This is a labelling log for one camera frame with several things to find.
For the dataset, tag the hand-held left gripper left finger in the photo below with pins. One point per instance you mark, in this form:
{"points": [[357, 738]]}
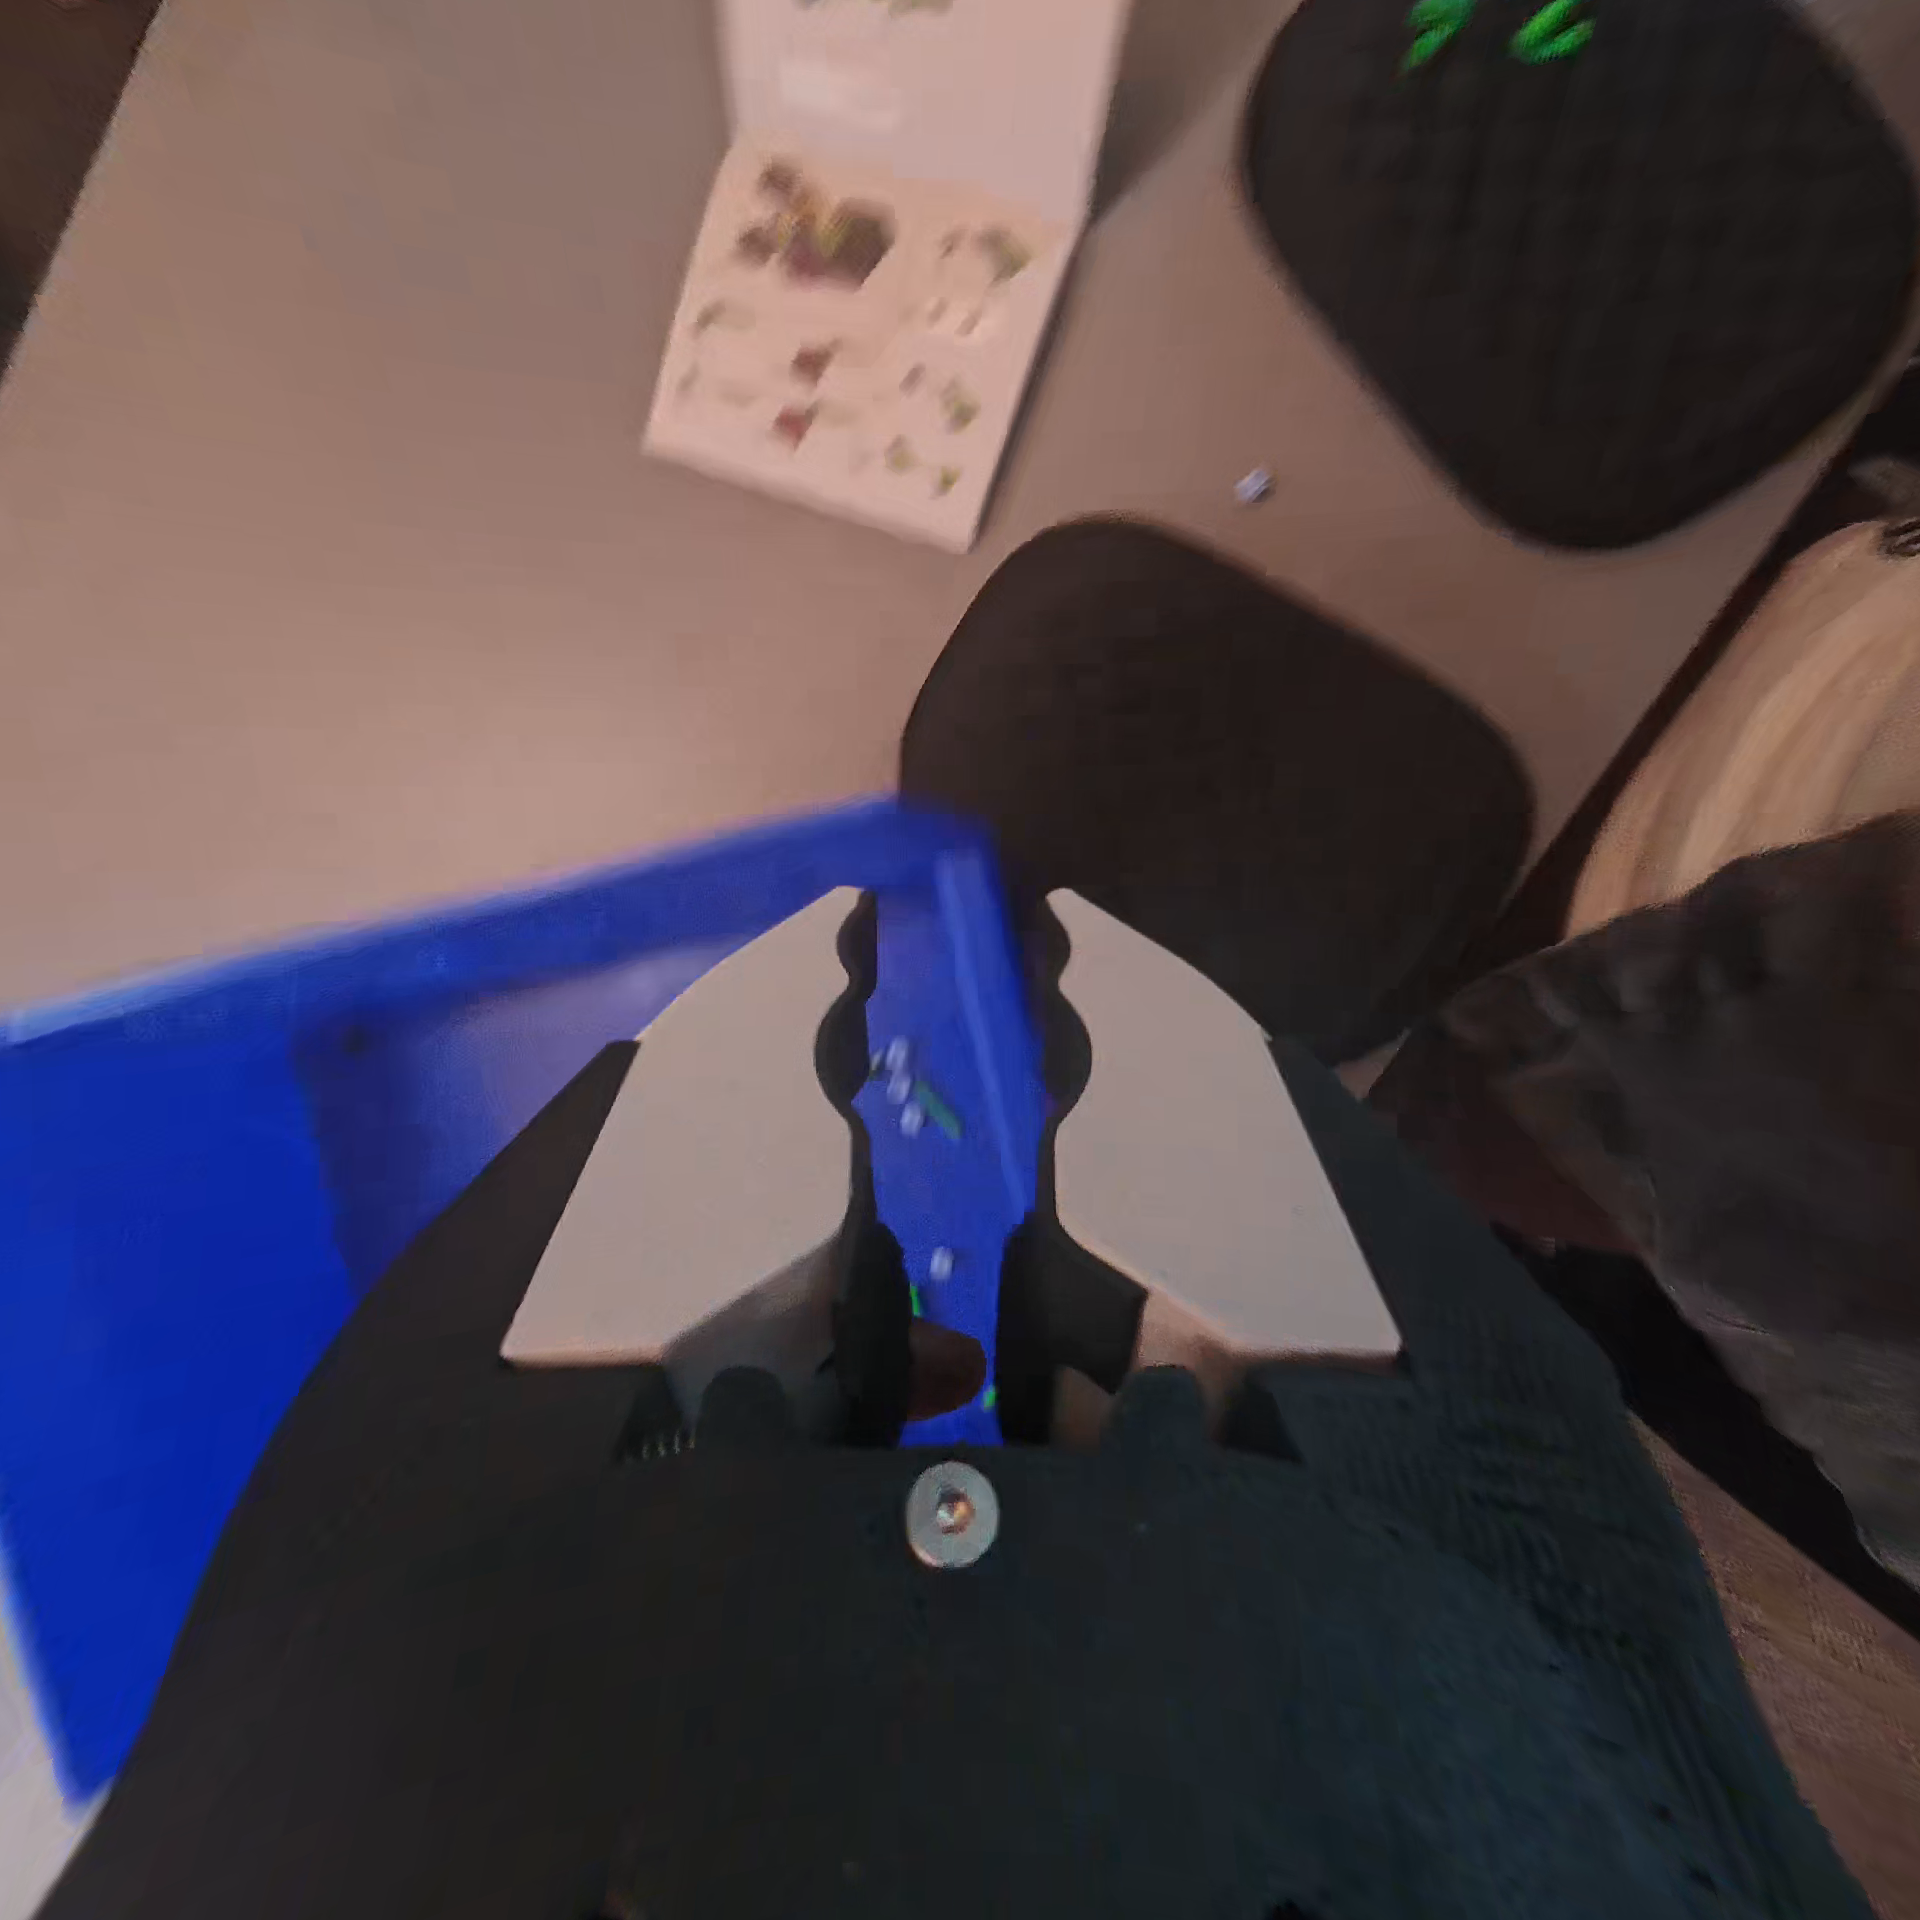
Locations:
{"points": [[705, 1154]]}

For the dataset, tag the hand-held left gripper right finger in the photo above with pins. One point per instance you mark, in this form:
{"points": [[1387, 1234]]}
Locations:
{"points": [[1215, 1170]]}

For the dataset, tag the blue plastic bin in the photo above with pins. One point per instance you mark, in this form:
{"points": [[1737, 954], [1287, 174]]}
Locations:
{"points": [[148, 1201]]}

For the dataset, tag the long green lego rod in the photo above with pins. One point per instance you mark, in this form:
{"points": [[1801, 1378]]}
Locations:
{"points": [[943, 1110]]}

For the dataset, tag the small white lego piece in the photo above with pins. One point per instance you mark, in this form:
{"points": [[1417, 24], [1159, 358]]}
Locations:
{"points": [[1253, 485]]}

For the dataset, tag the lego instruction booklet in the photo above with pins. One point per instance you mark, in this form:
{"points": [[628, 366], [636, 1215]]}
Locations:
{"points": [[884, 301]]}

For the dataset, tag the green lego leaf piece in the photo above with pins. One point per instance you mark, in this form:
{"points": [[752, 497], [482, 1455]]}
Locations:
{"points": [[1436, 33], [1553, 31]]}

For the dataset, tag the black rounded mat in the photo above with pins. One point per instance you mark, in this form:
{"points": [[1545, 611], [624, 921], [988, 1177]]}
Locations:
{"points": [[1215, 779], [1575, 270]]}

